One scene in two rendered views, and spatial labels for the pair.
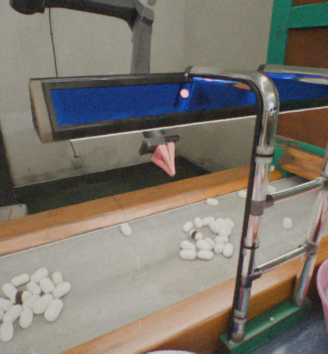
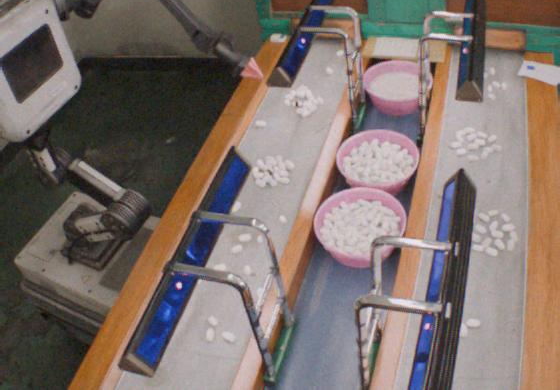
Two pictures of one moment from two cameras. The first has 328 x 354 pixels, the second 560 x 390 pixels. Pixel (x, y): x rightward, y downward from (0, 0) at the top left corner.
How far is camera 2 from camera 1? 1.63 m
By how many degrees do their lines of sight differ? 36
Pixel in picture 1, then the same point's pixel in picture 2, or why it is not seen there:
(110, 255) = (271, 138)
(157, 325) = (333, 138)
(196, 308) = (338, 126)
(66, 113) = (289, 72)
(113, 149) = not seen: hidden behind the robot
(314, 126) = not seen: outside the picture
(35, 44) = not seen: outside the picture
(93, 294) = (291, 152)
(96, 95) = (289, 60)
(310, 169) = not seen: hidden behind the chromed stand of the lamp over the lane
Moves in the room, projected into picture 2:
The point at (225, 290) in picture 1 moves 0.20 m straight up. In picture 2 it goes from (340, 114) to (335, 66)
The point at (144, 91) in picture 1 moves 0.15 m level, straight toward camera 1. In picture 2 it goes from (295, 49) to (333, 62)
